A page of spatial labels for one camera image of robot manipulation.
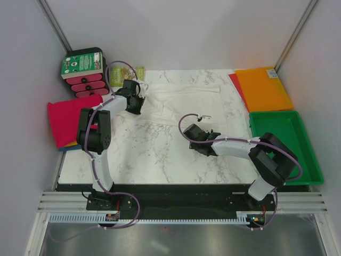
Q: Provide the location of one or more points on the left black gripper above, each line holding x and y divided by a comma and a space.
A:
137, 111

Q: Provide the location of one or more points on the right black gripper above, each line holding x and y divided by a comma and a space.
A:
192, 145

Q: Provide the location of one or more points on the white t shirt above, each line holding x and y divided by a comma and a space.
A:
166, 103

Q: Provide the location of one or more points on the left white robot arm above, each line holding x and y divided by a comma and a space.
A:
94, 137

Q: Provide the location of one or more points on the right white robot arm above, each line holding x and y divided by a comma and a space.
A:
272, 159

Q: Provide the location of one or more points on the lime green picture book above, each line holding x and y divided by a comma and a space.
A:
118, 75

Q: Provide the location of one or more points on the black pink drawer unit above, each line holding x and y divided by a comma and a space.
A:
88, 85

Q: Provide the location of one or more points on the green book on drawers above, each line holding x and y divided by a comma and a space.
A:
82, 65

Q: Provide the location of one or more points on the pink folded t shirt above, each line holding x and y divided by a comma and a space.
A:
64, 118

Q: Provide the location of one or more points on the blue folded t shirt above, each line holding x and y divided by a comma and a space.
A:
70, 148

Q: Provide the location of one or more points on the red plastic board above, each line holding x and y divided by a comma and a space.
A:
235, 81

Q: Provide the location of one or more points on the orange plastic board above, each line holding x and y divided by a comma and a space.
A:
263, 90

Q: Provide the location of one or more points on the green plastic tray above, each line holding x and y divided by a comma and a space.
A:
289, 128

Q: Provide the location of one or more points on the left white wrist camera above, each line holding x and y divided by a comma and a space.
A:
141, 89

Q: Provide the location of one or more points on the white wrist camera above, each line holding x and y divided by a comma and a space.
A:
141, 89
203, 118

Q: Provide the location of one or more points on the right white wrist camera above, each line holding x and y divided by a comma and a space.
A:
203, 118

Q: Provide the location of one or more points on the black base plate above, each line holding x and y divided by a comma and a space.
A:
180, 201

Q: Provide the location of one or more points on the white slotted cable duct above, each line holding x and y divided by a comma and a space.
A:
115, 218

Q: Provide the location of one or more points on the left aluminium corner post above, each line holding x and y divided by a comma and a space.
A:
49, 14

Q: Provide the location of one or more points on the aluminium corner post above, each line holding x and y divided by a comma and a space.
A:
312, 4
49, 14

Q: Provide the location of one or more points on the right aluminium corner post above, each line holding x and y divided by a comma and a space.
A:
312, 4

